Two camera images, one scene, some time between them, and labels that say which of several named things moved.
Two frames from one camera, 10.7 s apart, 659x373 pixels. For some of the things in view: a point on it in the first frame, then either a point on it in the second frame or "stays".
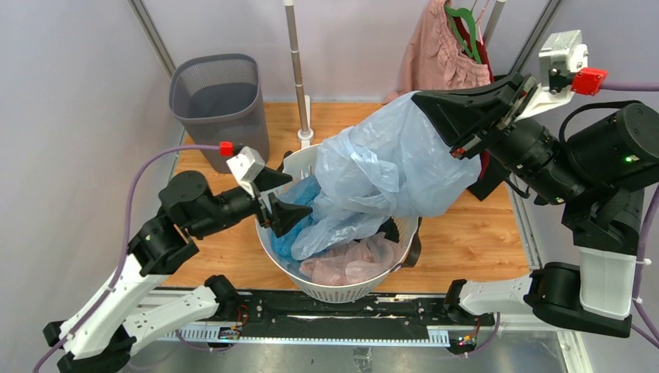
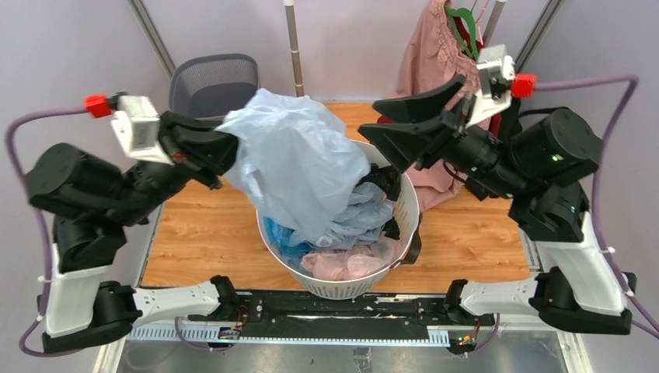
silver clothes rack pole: [291, 19] stays
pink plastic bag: [364, 260] stays
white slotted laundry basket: [303, 162] → [408, 213]
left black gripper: [282, 214] → [212, 150]
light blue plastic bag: [392, 162] → [292, 155]
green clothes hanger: [465, 12] stays
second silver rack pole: [493, 20] stays
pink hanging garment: [434, 60] stays
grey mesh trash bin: [217, 98] stays
